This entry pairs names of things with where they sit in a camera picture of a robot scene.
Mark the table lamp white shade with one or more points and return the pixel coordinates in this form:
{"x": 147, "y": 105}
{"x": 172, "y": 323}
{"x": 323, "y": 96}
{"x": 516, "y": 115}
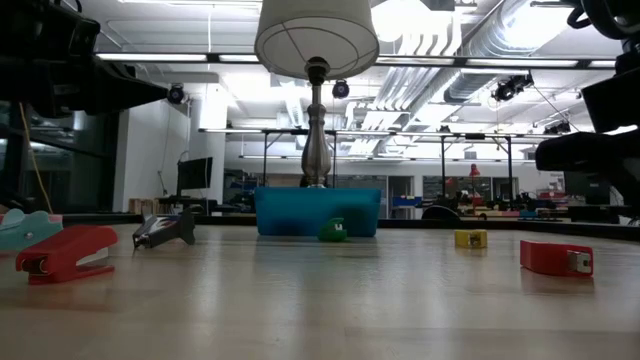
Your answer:
{"x": 300, "y": 35}

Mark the wooden crate stack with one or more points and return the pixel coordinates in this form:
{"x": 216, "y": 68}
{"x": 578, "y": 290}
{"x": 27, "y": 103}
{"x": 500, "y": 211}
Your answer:
{"x": 145, "y": 206}

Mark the black metal gantry frame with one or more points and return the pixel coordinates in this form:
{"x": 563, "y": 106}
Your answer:
{"x": 443, "y": 160}

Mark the teal plastic bin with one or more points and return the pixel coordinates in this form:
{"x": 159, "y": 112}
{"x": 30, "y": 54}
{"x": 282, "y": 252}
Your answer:
{"x": 300, "y": 210}

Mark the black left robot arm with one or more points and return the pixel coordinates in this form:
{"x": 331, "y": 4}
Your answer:
{"x": 45, "y": 30}

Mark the blue storage crate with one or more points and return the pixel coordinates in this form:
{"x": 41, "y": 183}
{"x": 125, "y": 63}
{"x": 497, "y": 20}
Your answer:
{"x": 407, "y": 201}

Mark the red open-mouthed stapler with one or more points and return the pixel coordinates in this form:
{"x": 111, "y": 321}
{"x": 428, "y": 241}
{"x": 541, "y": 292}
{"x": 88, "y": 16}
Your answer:
{"x": 70, "y": 245}

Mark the round black ceiling camera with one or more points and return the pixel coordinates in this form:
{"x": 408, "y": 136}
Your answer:
{"x": 176, "y": 94}
{"x": 341, "y": 89}

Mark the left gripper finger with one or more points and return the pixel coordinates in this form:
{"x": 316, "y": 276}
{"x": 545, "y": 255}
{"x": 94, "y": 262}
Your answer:
{"x": 130, "y": 90}

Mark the small green stapler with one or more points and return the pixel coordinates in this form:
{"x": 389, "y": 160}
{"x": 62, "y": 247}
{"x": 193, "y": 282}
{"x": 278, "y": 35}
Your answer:
{"x": 330, "y": 232}

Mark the black staple remover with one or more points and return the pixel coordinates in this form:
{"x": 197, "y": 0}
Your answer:
{"x": 165, "y": 235}

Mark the small yellow stapler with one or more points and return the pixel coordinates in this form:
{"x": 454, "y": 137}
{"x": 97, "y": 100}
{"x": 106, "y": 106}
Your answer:
{"x": 470, "y": 239}

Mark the black ceiling light fixture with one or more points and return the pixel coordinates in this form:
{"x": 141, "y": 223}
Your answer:
{"x": 510, "y": 89}
{"x": 557, "y": 128}

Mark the long ceiling light strip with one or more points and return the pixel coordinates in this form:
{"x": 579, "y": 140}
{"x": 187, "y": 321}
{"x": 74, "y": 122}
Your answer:
{"x": 150, "y": 57}
{"x": 525, "y": 63}

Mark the black chair back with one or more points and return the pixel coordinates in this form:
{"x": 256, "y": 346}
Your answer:
{"x": 440, "y": 212}

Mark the teal staple remover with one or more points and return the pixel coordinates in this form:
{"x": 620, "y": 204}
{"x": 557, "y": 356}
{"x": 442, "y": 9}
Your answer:
{"x": 25, "y": 232}

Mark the silver ventilation duct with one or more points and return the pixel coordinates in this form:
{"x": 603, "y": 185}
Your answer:
{"x": 500, "y": 40}

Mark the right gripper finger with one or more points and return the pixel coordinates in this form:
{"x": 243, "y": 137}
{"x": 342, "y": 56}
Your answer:
{"x": 575, "y": 152}

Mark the black computer monitor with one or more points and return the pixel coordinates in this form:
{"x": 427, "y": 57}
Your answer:
{"x": 195, "y": 172}

